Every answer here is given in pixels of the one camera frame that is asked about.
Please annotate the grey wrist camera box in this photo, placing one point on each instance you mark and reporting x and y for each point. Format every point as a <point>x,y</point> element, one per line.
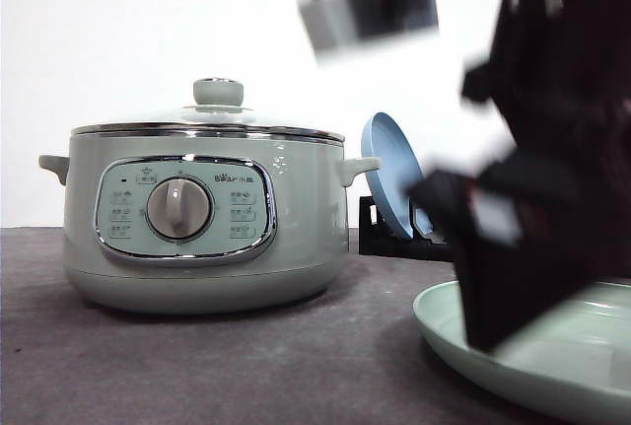
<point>331,26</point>

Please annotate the green plate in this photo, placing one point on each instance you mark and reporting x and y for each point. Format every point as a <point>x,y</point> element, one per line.
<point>577,357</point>

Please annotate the blue plate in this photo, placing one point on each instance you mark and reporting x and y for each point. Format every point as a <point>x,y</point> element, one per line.
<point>387,137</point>

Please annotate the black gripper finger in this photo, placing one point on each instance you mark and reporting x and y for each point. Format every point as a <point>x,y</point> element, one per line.
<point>505,288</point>

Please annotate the green electric steamer pot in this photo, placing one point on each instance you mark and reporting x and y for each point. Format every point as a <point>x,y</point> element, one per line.
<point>206,224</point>

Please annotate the black plate rack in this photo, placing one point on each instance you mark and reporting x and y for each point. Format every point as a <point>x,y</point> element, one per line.
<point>377,238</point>

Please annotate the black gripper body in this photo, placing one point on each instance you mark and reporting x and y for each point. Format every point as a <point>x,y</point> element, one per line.
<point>560,77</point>

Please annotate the glass steamer lid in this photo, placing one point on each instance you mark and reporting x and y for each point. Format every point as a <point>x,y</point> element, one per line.
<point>217,108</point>

